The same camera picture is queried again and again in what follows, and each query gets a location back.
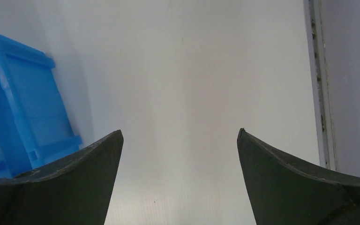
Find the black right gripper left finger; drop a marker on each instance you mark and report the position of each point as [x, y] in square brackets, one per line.
[73, 190]

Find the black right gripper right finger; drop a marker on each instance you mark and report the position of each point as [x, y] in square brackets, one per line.
[286, 190]

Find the blue plastic bin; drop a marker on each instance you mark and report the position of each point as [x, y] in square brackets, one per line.
[34, 125]

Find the aluminium frame profile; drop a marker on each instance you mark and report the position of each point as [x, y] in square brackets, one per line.
[320, 84]

